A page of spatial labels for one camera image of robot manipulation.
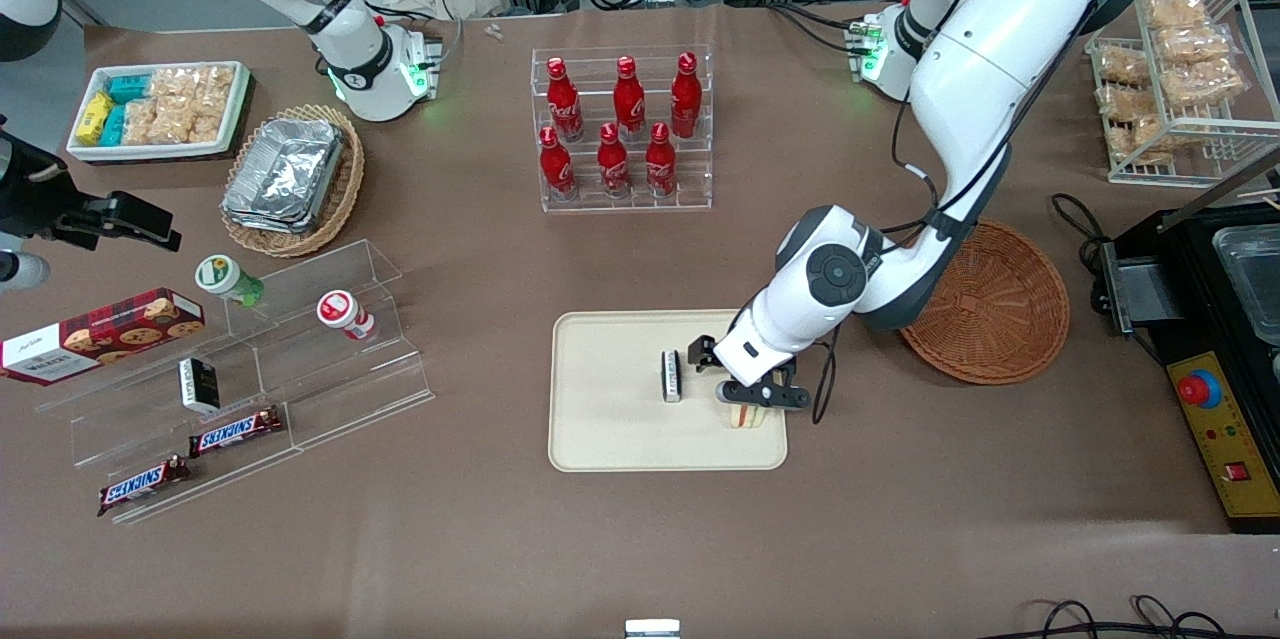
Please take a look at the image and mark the black machine yellow panel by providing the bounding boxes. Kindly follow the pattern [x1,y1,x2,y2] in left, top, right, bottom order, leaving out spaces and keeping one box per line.
[1090,149,1280,536]

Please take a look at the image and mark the clear acrylic bottle rack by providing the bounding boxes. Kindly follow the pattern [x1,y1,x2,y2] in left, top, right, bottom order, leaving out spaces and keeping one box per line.
[530,46,714,214]

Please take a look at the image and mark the beige plastic tray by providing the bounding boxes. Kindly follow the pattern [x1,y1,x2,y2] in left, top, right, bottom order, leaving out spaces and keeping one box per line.
[548,308,789,473]

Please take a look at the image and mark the black machine power cable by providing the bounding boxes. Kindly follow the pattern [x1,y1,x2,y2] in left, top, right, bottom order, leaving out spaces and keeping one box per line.
[1050,192,1114,315]

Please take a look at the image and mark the brown round wicker basket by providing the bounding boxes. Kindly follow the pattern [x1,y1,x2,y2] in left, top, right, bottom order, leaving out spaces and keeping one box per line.
[898,217,1072,386]

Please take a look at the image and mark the red lid cup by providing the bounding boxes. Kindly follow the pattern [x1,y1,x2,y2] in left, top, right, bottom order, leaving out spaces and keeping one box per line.
[316,290,378,342]

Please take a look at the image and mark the bagged fried snack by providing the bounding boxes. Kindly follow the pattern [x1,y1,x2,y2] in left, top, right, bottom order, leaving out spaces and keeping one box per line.
[1165,59,1247,108]
[1158,26,1232,64]
[1145,0,1207,29]
[1096,46,1152,86]
[1098,84,1157,121]
[1108,117,1177,166]

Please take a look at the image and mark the white wire rack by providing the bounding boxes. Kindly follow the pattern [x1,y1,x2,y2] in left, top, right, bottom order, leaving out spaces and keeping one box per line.
[1086,0,1280,188]

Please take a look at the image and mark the red tartan cookie box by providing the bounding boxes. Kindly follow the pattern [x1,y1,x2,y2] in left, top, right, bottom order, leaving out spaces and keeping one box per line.
[0,287,207,387]

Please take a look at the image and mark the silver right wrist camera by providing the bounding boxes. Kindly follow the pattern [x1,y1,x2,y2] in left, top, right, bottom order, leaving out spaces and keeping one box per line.
[0,253,50,291]

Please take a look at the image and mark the red cola bottle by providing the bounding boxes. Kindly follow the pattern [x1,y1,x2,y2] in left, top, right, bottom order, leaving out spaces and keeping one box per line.
[613,56,646,142]
[539,126,578,203]
[546,57,585,142]
[645,122,678,199]
[671,52,703,140]
[597,122,632,200]

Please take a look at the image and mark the yellow snack packet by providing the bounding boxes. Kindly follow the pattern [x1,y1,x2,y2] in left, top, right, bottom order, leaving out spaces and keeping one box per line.
[77,92,114,145]

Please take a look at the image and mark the aluminium foil tray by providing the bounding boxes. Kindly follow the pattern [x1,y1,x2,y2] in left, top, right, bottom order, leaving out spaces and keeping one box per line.
[221,117,347,236]

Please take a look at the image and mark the green lid cup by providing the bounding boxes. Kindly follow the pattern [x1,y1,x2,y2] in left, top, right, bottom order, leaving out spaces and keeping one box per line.
[194,254,266,309]

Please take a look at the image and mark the clear acrylic step shelf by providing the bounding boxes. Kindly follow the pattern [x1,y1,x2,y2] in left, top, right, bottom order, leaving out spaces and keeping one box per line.
[35,239,437,526]

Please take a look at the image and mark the light oval wicker basket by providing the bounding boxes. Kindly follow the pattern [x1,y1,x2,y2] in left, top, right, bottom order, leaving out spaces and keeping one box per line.
[220,103,366,259]

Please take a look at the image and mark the white rectangular snack tray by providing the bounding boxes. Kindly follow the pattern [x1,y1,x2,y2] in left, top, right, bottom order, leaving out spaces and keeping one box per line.
[67,61,250,164]

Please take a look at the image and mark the Snickers chocolate bar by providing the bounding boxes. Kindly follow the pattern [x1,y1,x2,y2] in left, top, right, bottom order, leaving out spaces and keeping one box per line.
[96,455,192,518]
[188,405,284,459]

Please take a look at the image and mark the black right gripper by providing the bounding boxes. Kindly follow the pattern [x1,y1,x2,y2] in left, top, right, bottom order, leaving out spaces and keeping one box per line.
[0,132,184,253]

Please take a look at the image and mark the red emergency stop button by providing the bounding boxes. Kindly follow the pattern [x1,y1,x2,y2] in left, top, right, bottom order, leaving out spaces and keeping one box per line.
[1178,369,1223,411]

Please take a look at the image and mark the black floor cable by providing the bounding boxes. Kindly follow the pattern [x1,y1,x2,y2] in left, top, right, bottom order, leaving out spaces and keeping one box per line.
[1000,596,1280,639]

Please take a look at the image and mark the clear plastic container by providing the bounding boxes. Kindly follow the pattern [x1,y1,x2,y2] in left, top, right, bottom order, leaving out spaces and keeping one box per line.
[1213,224,1280,347]

